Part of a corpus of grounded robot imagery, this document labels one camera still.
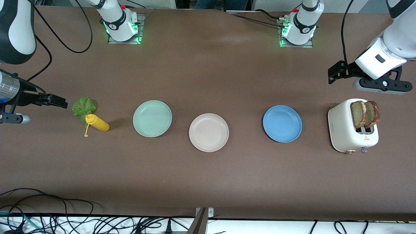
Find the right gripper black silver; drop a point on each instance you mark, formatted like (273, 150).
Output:
(26, 95)

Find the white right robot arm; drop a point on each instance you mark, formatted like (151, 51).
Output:
(19, 29)

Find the blue plate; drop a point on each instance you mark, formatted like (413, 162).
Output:
(282, 123)

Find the aluminium camera post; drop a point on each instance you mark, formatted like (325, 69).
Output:
(200, 222)

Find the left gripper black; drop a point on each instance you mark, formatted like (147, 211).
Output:
(350, 69)

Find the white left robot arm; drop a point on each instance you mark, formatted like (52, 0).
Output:
(304, 29)

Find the person in blue jeans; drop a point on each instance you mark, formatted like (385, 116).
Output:
(227, 4)

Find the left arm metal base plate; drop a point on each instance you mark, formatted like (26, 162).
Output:
(305, 46)

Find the green lettuce leaf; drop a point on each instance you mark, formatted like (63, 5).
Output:
(81, 105)

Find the black power plug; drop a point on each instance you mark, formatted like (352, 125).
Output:
(168, 227)

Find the yellow squeeze bottle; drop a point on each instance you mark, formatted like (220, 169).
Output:
(99, 124)

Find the light green plate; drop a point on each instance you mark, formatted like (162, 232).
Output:
(152, 118)

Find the toasted bread slice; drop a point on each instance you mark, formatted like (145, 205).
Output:
(357, 113)
(373, 113)

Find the beige plate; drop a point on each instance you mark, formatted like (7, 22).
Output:
(208, 132)

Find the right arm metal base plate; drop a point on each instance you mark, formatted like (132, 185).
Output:
(142, 32)

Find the cream white toaster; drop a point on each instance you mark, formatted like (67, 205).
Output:
(341, 130)

